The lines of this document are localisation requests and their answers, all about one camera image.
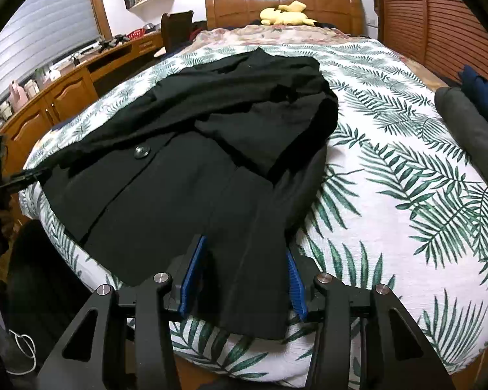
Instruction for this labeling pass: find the floral blanket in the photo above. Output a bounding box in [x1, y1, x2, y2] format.
[189, 24, 367, 49]

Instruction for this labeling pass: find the wooden desk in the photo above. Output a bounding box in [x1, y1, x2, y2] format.
[0, 30, 165, 196]

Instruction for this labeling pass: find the black coat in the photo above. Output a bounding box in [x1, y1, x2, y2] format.
[24, 47, 340, 342]

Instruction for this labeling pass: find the grey window blind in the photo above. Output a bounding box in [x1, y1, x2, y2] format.
[0, 0, 100, 110]

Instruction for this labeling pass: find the wooden bed headboard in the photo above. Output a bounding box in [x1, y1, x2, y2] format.
[205, 0, 364, 35]

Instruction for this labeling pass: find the grey folded cloth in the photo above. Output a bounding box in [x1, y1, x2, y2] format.
[434, 85, 488, 196]

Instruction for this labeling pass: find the wooden louvered wardrobe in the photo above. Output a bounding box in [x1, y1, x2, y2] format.
[374, 0, 488, 90]

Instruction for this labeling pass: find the leaf print blanket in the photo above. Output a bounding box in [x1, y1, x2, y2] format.
[18, 36, 488, 388]

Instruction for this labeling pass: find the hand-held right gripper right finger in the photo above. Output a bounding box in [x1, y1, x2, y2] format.
[285, 250, 456, 390]

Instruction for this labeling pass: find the dark chair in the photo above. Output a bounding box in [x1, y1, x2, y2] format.
[160, 10, 196, 51]

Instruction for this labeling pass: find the navy folded cloth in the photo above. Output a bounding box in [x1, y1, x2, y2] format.
[457, 65, 488, 131]

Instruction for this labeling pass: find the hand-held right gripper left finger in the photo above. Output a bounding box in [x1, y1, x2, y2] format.
[36, 235, 208, 390]

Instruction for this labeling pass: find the yellow plush toy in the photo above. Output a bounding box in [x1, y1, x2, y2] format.
[260, 1, 315, 27]

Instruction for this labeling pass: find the white cable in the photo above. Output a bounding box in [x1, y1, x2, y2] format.
[8, 331, 38, 374]

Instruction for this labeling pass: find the pink bottle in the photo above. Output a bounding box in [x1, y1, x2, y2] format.
[9, 81, 27, 110]

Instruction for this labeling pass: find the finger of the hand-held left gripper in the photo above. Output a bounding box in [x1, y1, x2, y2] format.
[0, 168, 53, 191]

